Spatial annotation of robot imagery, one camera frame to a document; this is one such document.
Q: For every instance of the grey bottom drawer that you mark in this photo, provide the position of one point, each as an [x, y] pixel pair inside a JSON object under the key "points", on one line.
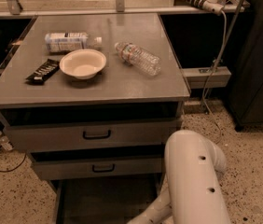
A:
{"points": [[105, 200]]}

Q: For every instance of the grey drawer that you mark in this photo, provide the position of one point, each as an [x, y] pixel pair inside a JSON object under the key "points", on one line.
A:
{"points": [[90, 135], [105, 200], [89, 168]]}

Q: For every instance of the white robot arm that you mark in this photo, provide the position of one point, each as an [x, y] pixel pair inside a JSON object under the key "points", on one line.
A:
{"points": [[193, 195]]}

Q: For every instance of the grey top drawer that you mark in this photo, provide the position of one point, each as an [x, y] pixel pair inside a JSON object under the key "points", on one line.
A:
{"points": [[90, 135]]}

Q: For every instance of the grey drawer cabinet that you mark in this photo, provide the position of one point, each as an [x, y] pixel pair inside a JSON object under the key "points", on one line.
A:
{"points": [[120, 92]]}

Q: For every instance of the grey middle drawer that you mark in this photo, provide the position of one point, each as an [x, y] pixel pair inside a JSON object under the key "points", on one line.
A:
{"points": [[89, 168]]}

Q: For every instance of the clear plastic water bottle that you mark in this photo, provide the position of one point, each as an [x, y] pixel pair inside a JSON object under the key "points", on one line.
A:
{"points": [[138, 57]]}

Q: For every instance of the white paper bowl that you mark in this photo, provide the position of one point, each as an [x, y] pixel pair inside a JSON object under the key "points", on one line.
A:
{"points": [[83, 63]]}

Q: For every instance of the black snack bar wrapper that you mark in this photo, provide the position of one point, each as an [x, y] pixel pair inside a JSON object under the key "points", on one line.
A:
{"points": [[44, 72]]}

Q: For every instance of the white labelled bottle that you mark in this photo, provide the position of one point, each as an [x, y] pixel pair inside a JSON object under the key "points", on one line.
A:
{"points": [[67, 42]]}

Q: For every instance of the dark cabinet at right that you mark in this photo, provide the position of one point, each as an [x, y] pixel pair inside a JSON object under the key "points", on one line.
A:
{"points": [[245, 89]]}

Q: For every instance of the white power strip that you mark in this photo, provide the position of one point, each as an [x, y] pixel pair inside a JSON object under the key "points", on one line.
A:
{"points": [[207, 5]]}

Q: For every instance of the grey back shelf frame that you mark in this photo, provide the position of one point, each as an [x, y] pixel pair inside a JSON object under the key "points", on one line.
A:
{"points": [[75, 3]]}

